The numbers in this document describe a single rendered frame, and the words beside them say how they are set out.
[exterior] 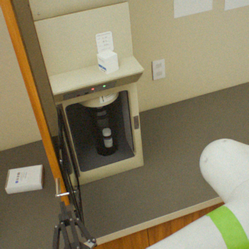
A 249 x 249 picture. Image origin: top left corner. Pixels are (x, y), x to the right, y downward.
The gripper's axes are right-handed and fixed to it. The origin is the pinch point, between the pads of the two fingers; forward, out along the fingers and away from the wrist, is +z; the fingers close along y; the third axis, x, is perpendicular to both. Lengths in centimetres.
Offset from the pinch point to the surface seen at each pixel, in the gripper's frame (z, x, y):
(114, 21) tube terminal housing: 44, -35, -33
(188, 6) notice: 87, -16, -82
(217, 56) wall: 87, 17, -100
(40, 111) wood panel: 34.9, -13.4, -0.9
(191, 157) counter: 40, 37, -60
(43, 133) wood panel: 35.0, -3.8, 0.3
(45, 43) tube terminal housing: 44, -33, -9
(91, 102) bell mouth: 47, -3, -20
